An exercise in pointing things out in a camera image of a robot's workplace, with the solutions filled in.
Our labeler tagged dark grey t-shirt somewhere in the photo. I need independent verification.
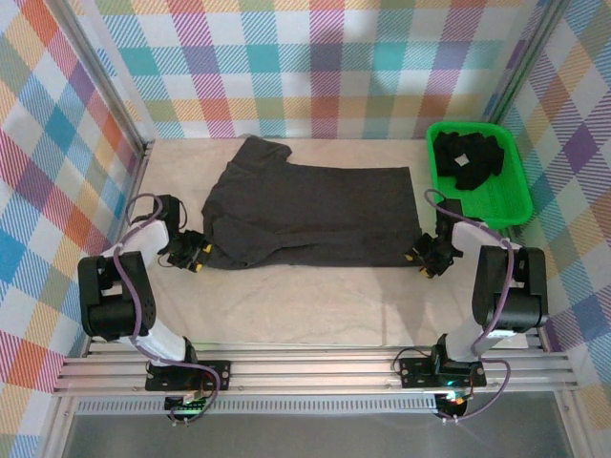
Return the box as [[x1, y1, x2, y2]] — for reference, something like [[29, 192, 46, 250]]
[[200, 135, 425, 273]]

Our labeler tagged green plastic basket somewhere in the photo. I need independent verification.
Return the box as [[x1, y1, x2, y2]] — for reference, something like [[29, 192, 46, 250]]
[[425, 120, 535, 230]]

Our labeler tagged black t-shirt with white label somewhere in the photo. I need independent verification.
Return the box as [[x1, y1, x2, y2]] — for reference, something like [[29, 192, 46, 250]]
[[434, 130, 507, 192]]

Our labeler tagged right controller board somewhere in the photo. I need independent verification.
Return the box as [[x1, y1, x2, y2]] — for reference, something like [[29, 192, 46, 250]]
[[435, 391, 470, 420]]

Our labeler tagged controller board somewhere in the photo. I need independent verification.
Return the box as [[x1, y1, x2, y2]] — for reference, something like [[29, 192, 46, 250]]
[[435, 391, 470, 420], [163, 394, 212, 422]]

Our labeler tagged left controller board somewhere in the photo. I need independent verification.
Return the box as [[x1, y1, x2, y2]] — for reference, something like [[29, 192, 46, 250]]
[[163, 394, 212, 422]]

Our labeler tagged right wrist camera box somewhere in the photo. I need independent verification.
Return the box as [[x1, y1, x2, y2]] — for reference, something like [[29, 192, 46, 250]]
[[434, 198, 465, 236]]

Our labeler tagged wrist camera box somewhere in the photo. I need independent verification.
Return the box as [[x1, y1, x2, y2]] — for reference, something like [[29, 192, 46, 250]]
[[154, 194, 186, 231], [434, 198, 465, 236]]

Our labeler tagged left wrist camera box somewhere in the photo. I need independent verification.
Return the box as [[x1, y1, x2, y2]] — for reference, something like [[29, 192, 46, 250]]
[[154, 194, 186, 231]]

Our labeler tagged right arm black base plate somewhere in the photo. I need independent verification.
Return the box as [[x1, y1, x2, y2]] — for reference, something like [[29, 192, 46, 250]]
[[397, 356, 489, 389]]

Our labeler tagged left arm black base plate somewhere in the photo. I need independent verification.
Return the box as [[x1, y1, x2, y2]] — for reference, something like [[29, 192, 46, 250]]
[[144, 359, 233, 394]]

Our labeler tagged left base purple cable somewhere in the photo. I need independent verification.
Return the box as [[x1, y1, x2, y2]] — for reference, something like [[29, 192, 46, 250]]
[[166, 365, 223, 428]]

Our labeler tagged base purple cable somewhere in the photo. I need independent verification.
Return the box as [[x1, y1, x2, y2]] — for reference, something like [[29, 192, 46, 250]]
[[438, 357, 511, 425], [166, 365, 223, 428]]

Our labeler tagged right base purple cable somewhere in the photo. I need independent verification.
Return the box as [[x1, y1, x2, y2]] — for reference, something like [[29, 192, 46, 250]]
[[438, 357, 511, 425]]

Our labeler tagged aluminium rail frame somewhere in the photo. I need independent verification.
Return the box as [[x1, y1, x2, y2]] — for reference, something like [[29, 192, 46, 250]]
[[51, 334, 581, 398]]

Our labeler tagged slotted grey cable duct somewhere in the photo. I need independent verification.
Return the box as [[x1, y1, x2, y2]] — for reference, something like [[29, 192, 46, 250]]
[[74, 397, 441, 417]]

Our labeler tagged aluminium corner post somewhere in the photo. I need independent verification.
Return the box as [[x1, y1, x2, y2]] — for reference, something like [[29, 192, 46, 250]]
[[46, 0, 158, 161], [480, 0, 575, 126]]

